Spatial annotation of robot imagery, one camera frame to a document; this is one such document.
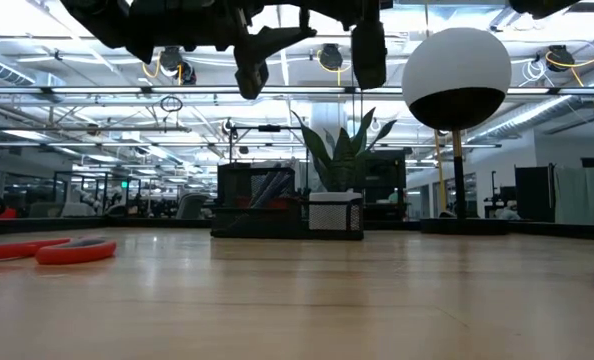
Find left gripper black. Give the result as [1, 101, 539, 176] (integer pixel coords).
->
[59, 0, 318, 101]

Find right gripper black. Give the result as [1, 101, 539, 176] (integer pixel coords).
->
[346, 0, 393, 91]

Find grey marker with purple cap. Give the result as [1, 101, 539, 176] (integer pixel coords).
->
[250, 169, 284, 209]

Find black mesh desk organizer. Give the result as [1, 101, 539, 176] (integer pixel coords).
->
[210, 162, 365, 241]

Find red handled scissors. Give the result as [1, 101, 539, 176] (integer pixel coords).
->
[0, 237, 118, 266]

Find blue and grey office chair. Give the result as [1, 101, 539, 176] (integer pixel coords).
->
[175, 193, 211, 221]

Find white globe lamp black base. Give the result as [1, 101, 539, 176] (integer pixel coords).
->
[401, 27, 513, 236]

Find snake plant in white pot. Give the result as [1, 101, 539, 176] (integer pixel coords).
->
[289, 107, 396, 234]

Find black cabinet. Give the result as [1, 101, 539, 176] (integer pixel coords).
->
[364, 148, 409, 222]
[514, 164, 557, 224]

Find white screen panel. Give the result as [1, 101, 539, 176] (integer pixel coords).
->
[554, 167, 594, 226]

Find black ceiling cord reel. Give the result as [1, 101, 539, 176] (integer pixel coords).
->
[318, 43, 345, 72]
[546, 44, 577, 72]
[158, 45, 197, 86]

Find yellow hanging cable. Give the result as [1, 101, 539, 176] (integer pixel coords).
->
[433, 128, 449, 215]

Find black metal table frame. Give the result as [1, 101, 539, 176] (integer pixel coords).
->
[0, 215, 594, 242]

